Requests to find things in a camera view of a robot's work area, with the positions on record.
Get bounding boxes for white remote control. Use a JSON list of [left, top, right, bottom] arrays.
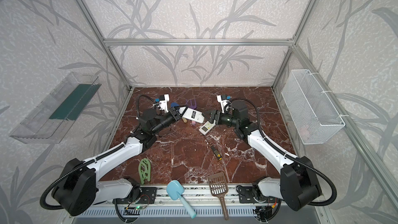
[[179, 107, 205, 123]]

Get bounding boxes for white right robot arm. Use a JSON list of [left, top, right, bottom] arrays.
[[203, 98, 337, 211]]

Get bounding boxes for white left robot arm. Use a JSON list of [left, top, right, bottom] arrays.
[[39, 106, 188, 216]]

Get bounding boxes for blue toy shovel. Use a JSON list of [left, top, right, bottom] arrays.
[[170, 102, 179, 107]]

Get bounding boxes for purple toy rake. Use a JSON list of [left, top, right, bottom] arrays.
[[186, 99, 197, 110]]

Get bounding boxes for black yellow screwdriver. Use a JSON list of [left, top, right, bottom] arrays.
[[210, 145, 222, 161]]

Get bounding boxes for green plastic slotted tool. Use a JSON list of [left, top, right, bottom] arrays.
[[138, 158, 151, 184]]

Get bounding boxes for brown litter scoop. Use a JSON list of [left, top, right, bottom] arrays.
[[208, 172, 229, 220]]

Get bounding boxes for light blue plastic scoop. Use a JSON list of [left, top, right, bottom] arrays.
[[166, 180, 197, 219]]

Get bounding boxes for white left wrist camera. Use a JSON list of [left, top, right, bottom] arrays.
[[155, 94, 170, 113]]

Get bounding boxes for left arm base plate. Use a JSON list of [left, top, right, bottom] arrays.
[[113, 187, 157, 205]]

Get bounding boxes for white wire mesh basket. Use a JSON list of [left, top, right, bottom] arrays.
[[282, 69, 345, 145]]

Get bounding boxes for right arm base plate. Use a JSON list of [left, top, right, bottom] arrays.
[[236, 185, 277, 204]]

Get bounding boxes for aluminium front rail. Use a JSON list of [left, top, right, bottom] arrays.
[[66, 183, 327, 207]]

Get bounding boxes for clear plastic wall shelf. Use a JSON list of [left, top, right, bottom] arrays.
[[9, 72, 102, 144]]

